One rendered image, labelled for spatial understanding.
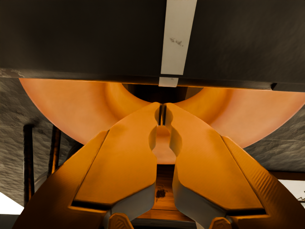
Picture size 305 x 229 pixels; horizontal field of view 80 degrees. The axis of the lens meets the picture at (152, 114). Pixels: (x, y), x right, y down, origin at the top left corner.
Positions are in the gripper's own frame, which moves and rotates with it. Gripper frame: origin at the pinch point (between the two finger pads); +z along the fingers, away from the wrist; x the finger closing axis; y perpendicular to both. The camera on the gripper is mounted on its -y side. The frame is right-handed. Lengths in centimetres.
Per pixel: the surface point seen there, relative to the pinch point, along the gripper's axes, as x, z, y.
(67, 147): -17.7, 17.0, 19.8
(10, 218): -452, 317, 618
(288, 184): 31.6, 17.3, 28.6
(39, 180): -17.6, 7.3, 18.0
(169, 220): 1.6, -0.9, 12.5
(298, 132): 17.8, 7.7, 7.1
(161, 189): 0.9, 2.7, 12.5
